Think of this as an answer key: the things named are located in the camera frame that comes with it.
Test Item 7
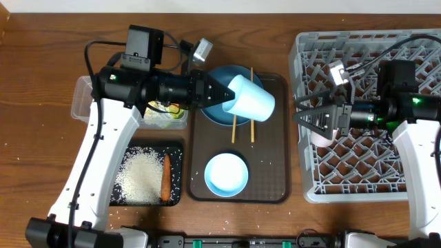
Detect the green yellow snack wrapper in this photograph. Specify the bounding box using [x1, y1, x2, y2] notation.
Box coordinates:
[144, 101, 184, 120]

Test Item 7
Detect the dark blue plate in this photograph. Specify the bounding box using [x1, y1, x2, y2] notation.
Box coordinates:
[202, 65, 264, 127]

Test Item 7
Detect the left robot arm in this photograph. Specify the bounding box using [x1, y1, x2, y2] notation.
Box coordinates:
[25, 25, 235, 247]

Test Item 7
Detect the grey dishwasher rack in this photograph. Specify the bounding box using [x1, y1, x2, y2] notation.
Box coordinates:
[289, 29, 440, 203]

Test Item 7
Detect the wooden chopstick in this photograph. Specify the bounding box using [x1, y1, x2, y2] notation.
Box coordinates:
[231, 115, 237, 143]
[250, 67, 255, 143]

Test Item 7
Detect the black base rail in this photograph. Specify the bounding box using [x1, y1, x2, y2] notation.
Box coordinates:
[99, 227, 411, 248]

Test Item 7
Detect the black plastic tray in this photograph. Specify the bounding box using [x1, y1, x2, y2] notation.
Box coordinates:
[108, 139, 184, 207]

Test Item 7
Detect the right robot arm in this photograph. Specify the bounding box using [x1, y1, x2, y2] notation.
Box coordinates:
[293, 60, 440, 247]

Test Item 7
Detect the clear plastic waste bin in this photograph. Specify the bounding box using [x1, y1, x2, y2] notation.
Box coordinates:
[71, 76, 188, 130]

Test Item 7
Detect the light blue bowl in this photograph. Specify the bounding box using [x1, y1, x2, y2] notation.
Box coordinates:
[204, 153, 249, 198]

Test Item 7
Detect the light blue plastic cup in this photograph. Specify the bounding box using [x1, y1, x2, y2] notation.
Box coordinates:
[222, 74, 275, 122]

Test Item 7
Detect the orange carrot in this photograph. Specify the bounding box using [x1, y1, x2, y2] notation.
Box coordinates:
[161, 154, 172, 201]

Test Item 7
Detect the brown plastic serving tray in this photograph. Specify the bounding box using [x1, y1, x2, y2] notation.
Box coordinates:
[186, 73, 291, 203]

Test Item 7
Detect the pink plastic cup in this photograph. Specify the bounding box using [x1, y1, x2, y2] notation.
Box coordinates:
[311, 130, 338, 147]

